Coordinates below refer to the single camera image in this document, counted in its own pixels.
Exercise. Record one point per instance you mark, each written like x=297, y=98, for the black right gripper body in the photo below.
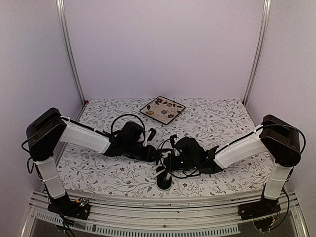
x=188, y=164

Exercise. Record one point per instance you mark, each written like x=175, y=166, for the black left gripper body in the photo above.
x=138, y=155

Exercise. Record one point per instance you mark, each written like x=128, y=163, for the black canvas sneaker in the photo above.
x=164, y=185

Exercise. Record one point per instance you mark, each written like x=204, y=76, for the white shoelace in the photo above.
x=160, y=168

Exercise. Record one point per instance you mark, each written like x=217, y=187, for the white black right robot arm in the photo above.
x=283, y=142

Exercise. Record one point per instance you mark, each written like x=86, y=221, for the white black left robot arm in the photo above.
x=51, y=128

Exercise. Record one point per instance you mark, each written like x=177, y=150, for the square floral ceramic plate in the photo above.
x=162, y=109

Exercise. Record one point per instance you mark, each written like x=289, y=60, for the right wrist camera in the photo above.
x=173, y=142

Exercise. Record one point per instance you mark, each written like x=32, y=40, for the aluminium front frame rail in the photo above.
x=215, y=216

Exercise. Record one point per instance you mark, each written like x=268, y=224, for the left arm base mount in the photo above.
x=79, y=208

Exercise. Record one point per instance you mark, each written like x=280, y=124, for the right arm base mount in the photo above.
x=258, y=209

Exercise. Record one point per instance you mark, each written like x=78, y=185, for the left aluminium corner post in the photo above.
x=68, y=47

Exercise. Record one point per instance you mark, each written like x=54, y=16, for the aluminium corner post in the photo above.
x=259, y=48
x=68, y=47

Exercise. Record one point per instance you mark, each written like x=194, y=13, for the right aluminium corner post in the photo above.
x=259, y=48

